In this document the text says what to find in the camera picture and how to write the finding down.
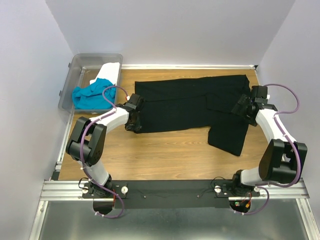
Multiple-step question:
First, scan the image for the black t shirt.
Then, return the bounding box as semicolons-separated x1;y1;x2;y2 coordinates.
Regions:
134;75;251;157

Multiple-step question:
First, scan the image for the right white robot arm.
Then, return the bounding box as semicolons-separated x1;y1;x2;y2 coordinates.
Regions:
230;94;308;196

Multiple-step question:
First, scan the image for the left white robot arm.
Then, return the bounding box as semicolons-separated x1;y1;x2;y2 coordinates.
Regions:
65;102;142;198

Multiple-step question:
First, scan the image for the teal t shirt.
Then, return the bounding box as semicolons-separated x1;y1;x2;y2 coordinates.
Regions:
71;78;116;110

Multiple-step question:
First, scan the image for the white t shirt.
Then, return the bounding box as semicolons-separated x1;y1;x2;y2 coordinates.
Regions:
89;62;121;85

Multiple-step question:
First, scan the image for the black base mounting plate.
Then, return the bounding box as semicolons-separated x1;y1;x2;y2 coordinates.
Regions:
78;178;260;214

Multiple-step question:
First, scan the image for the clear plastic storage bin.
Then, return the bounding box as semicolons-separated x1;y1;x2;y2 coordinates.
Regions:
58;53;123;114

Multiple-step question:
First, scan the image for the aluminium frame rail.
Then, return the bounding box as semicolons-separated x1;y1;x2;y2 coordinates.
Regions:
28;159;311;240

